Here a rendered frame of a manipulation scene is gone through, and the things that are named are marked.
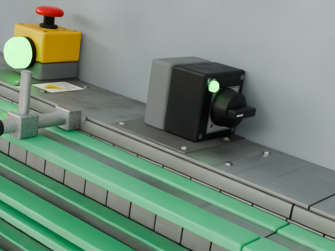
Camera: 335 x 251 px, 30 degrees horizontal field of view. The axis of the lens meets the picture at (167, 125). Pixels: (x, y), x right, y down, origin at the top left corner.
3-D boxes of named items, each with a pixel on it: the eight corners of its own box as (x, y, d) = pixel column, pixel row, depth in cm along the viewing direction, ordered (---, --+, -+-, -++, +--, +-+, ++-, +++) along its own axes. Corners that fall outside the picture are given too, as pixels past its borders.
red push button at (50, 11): (28, 27, 90) (30, 4, 89) (50, 27, 93) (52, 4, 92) (46, 33, 87) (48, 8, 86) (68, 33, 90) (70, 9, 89)
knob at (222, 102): (230, 122, 73) (253, 131, 71) (207, 127, 70) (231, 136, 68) (236, 85, 72) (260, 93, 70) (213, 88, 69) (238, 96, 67)
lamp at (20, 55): (15, 64, 90) (-2, 65, 88) (18, 33, 89) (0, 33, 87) (35, 71, 87) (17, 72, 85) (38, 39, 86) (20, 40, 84)
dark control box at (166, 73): (186, 116, 80) (142, 124, 74) (196, 55, 78) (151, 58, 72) (239, 134, 75) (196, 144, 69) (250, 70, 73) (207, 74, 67)
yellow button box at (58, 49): (50, 67, 97) (10, 70, 91) (54, 20, 95) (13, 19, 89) (80, 78, 93) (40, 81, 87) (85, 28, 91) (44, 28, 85)
